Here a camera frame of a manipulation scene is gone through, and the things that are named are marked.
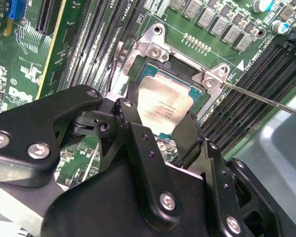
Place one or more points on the thin metal locking lever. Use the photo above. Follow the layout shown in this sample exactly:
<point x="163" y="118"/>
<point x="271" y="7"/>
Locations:
<point x="286" y="109"/>

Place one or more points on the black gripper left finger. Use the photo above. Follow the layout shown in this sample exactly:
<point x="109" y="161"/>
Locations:
<point x="27" y="118"/>

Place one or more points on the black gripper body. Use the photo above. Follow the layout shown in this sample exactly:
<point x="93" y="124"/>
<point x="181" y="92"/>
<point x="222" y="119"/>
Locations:
<point x="101" y="209"/>

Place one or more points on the silver CPU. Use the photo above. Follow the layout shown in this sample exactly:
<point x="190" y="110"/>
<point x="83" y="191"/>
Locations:
<point x="162" y="98"/>

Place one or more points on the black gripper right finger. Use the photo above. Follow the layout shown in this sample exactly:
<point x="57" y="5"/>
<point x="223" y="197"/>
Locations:
<point x="217" y="185"/>

